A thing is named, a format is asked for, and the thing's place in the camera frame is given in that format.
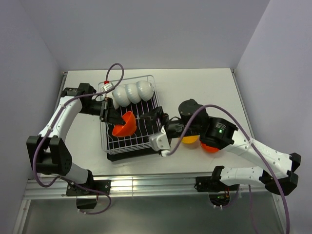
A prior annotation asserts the black drip tray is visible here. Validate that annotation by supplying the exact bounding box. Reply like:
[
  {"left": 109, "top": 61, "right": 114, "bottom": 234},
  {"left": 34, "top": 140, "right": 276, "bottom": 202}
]
[{"left": 100, "top": 94, "right": 159, "bottom": 162}]

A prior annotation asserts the orange plastic bowl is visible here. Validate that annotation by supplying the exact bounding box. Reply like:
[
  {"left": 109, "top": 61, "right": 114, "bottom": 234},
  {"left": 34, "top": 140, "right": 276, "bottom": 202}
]
[
  {"left": 112, "top": 111, "right": 137, "bottom": 137},
  {"left": 200, "top": 142, "right": 219, "bottom": 154}
]

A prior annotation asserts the yellow plastic bowl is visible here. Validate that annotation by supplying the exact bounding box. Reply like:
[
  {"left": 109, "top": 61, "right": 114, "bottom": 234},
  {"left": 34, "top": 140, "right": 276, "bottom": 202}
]
[{"left": 181, "top": 136, "right": 199, "bottom": 149}]

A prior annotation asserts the aluminium frame rail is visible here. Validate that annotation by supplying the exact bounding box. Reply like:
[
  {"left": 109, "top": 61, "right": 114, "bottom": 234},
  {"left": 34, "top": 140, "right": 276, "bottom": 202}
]
[{"left": 23, "top": 171, "right": 280, "bottom": 200}]

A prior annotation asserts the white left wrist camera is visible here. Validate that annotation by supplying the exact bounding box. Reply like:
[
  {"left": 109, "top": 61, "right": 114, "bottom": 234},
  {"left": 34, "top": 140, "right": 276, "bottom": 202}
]
[{"left": 101, "top": 80, "right": 114, "bottom": 94}]

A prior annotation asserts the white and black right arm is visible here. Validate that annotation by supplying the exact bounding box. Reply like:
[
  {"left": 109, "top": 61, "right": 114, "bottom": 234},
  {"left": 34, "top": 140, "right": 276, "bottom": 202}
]
[{"left": 140, "top": 99, "right": 301, "bottom": 195}]

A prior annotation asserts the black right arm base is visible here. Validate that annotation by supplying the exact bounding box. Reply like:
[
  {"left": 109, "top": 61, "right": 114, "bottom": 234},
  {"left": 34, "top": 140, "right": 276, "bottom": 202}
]
[{"left": 194, "top": 176, "right": 240, "bottom": 210}]

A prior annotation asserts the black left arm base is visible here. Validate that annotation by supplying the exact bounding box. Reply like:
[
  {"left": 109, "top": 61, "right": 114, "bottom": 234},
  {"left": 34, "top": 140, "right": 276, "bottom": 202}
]
[{"left": 65, "top": 179, "right": 112, "bottom": 215}]

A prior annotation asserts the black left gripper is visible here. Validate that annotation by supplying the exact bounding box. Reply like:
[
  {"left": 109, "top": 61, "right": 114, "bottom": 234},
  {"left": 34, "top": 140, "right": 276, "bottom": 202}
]
[{"left": 79, "top": 97, "right": 126, "bottom": 125}]

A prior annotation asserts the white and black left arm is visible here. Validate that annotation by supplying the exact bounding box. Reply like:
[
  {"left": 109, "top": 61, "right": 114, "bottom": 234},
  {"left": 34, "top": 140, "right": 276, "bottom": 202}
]
[{"left": 26, "top": 83, "right": 125, "bottom": 195}]

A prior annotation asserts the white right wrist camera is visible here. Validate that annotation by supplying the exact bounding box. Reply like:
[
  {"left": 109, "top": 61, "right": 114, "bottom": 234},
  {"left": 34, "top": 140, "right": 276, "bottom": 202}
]
[{"left": 149, "top": 126, "right": 171, "bottom": 157}]

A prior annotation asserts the white wire dish rack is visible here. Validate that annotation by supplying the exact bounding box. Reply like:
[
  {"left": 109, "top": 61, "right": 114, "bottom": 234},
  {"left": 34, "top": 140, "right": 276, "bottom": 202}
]
[{"left": 100, "top": 75, "right": 161, "bottom": 155}]

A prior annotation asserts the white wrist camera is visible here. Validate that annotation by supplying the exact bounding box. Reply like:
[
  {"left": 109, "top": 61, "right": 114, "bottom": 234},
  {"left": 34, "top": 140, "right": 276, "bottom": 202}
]
[
  {"left": 101, "top": 80, "right": 114, "bottom": 94},
  {"left": 149, "top": 126, "right": 171, "bottom": 157}
]

